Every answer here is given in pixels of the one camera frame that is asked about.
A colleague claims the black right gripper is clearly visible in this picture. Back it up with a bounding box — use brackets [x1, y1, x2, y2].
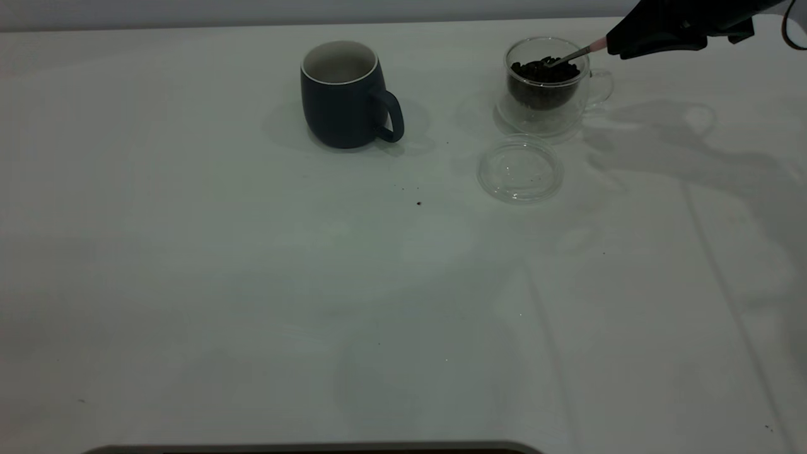
[607, 0, 789, 60]

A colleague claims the metal spoon with pink handle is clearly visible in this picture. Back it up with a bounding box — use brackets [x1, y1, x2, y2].
[545, 38, 609, 67]

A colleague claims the dark grey ceramic mug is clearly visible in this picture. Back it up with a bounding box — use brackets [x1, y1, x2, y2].
[300, 40, 405, 150]

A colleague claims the pile of coffee beans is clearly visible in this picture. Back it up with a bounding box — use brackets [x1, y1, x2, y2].
[508, 57, 581, 113]

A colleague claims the clear round glass dish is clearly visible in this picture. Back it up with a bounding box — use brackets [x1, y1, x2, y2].
[477, 134, 564, 204]

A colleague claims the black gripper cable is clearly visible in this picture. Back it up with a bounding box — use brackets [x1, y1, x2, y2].
[782, 0, 807, 50]

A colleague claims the clear double-wall glass cup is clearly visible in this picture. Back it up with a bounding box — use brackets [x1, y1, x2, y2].
[496, 37, 615, 139]

